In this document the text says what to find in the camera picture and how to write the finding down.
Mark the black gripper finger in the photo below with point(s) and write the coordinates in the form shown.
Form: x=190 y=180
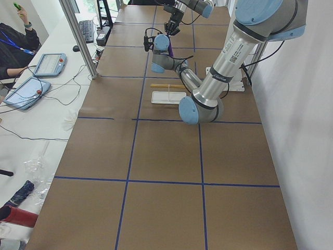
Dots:
x=171 y=28

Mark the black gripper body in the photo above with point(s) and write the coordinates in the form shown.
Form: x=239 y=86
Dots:
x=174 y=19

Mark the purple towel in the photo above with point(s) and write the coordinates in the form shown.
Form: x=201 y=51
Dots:
x=170 y=50

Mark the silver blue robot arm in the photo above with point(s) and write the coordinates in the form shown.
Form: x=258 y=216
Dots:
x=255 y=22
x=202 y=8

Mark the white rack with wooden bars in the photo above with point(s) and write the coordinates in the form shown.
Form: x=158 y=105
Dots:
x=172 y=96

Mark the black power box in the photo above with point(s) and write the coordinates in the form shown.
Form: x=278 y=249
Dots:
x=103 y=36

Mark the black keyboard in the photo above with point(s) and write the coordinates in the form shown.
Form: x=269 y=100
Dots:
x=87 y=30

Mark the black computer mouse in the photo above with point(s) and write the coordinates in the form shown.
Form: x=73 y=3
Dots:
x=76 y=48

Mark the far blue teach pendant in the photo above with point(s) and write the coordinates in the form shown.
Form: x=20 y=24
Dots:
x=50 y=65

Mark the blue teach pendant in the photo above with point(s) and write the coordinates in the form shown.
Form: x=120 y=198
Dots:
x=50 y=65
x=27 y=94

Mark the white crumpled tissue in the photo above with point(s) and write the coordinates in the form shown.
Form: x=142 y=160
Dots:
x=69 y=120

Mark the seated person in black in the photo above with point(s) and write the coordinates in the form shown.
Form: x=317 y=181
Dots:
x=17 y=49

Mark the near blue teach pendant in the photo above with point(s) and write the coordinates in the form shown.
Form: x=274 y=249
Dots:
x=27 y=94

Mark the crumpled clear plastic wrap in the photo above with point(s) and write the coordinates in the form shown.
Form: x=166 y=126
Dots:
x=39 y=174

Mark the dark blue folded umbrella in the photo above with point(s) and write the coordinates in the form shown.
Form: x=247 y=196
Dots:
x=21 y=194

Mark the red cylinder bottle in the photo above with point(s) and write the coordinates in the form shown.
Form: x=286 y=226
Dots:
x=18 y=216

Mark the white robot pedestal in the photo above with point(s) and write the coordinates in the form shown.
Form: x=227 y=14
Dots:
x=234 y=78

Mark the aluminium frame post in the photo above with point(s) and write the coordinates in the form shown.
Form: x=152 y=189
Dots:
x=74 y=26

